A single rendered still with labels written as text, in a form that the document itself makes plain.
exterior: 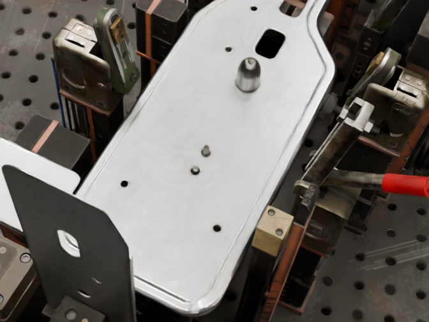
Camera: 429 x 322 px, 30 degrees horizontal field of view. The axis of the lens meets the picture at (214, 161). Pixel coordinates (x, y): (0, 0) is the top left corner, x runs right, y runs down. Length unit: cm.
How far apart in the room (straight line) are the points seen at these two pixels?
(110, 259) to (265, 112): 44
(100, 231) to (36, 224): 9
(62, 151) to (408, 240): 61
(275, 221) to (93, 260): 27
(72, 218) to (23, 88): 82
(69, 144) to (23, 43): 49
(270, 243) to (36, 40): 74
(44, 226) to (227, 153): 38
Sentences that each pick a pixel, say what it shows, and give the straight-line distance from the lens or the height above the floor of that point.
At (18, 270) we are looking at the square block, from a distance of 91.
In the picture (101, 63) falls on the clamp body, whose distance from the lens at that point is 106.
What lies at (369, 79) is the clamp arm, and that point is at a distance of 104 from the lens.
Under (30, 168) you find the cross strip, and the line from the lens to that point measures 103.
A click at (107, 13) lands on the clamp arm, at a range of 101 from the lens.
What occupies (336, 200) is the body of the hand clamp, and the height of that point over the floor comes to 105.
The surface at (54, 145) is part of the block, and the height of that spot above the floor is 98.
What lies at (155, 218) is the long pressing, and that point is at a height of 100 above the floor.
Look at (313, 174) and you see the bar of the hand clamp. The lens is 93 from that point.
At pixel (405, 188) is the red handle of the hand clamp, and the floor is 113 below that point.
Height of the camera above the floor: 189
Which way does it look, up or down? 60 degrees down
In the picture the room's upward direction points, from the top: 8 degrees clockwise
